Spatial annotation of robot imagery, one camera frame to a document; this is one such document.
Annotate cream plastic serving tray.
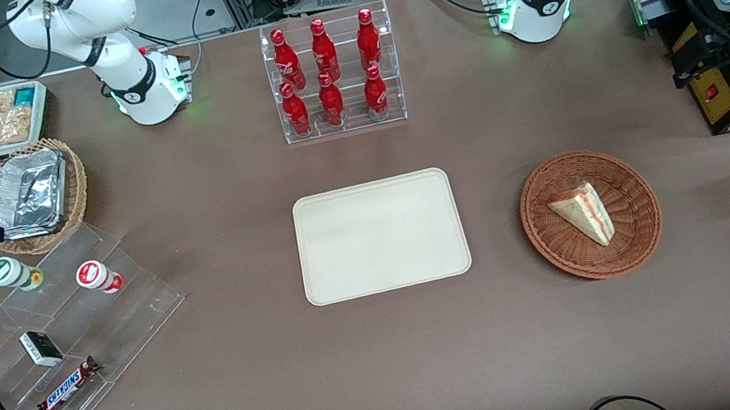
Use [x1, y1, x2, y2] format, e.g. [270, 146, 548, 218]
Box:
[288, 164, 476, 309]

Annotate clear acrylic bottle rack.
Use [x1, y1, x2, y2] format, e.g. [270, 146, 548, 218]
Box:
[256, 0, 410, 147]

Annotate red lid yogurt cup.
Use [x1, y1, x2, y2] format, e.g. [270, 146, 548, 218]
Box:
[72, 255, 126, 300]

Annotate green lid yogurt cup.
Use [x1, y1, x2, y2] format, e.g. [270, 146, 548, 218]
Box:
[0, 249, 47, 297]

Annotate Snickers chocolate bar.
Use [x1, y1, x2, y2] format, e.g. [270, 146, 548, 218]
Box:
[30, 354, 109, 410]

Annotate triangle sandwich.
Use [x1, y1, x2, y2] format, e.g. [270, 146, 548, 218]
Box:
[545, 178, 618, 255]

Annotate light tan wicker basket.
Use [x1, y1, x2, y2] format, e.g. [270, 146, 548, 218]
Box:
[0, 132, 99, 262]

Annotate brown round wicker basket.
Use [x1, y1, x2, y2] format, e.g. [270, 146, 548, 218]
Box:
[512, 138, 671, 292]

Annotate red cola bottle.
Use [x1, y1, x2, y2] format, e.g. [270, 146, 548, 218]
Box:
[306, 16, 342, 83]
[359, 63, 393, 123]
[315, 70, 348, 130]
[352, 6, 386, 72]
[278, 79, 314, 139]
[269, 25, 308, 93]

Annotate silver foil packets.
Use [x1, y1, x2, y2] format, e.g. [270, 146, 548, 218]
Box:
[0, 145, 78, 243]

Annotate teal snack packet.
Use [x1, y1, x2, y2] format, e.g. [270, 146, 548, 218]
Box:
[12, 85, 39, 108]

